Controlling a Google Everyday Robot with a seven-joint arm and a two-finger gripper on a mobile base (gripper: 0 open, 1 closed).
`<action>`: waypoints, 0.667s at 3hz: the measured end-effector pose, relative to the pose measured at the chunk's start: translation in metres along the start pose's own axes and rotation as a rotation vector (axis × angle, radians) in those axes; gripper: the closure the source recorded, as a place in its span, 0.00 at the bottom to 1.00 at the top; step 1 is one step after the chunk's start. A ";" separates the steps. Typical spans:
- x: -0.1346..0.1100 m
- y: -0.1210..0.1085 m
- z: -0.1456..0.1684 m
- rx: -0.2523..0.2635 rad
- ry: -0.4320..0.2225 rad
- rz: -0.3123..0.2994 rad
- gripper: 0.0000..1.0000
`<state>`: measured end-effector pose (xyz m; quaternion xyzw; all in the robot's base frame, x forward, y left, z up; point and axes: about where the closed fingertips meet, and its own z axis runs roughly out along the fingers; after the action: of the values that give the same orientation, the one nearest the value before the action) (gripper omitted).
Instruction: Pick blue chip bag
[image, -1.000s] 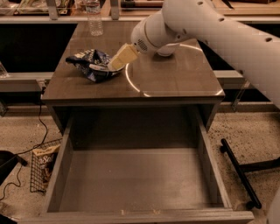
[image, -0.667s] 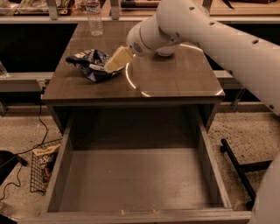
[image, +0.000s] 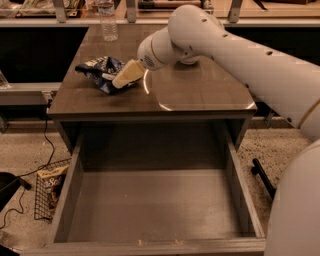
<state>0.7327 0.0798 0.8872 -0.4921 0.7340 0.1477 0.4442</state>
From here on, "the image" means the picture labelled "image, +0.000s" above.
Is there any clear plastic water bottle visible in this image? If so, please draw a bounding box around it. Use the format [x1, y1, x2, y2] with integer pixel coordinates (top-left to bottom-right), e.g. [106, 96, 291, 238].
[97, 0, 118, 42]

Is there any open grey drawer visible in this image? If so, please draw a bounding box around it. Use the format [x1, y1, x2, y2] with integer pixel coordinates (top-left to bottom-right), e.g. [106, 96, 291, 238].
[23, 121, 266, 256]

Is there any grey cabinet with top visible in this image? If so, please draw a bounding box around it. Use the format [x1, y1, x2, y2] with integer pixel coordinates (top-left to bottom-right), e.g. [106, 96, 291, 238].
[49, 24, 256, 149]

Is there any black wire basket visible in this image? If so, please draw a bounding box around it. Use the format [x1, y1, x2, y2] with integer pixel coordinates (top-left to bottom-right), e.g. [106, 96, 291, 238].
[34, 159, 71, 222]

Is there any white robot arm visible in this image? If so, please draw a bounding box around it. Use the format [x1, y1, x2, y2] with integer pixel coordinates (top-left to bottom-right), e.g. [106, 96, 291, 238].
[112, 5, 320, 256]

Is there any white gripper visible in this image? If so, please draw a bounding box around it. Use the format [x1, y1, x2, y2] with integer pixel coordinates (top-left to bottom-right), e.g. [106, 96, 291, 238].
[112, 36, 160, 89]

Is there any blue chip bag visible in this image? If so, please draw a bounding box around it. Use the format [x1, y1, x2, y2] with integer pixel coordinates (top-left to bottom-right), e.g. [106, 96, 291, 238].
[75, 56, 139, 95]

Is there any black object at left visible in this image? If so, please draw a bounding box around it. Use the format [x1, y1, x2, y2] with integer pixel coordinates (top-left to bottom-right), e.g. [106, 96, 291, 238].
[0, 172, 31, 211]

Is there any metal bracket right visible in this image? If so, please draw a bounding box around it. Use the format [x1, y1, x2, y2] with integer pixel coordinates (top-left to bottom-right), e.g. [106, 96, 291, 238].
[264, 109, 275, 128]

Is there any black chair base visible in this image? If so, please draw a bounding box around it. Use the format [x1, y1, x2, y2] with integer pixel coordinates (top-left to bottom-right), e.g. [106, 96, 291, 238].
[251, 158, 276, 199]

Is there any tan snack bag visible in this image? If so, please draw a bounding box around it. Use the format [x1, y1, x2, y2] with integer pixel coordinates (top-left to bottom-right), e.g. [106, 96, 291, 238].
[37, 165, 69, 210]

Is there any white ceramic bowl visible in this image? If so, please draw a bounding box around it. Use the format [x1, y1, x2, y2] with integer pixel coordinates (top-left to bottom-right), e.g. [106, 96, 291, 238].
[180, 56, 200, 65]

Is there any black power cable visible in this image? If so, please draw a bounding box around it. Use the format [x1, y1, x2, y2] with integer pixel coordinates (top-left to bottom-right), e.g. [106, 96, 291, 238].
[0, 99, 56, 231]

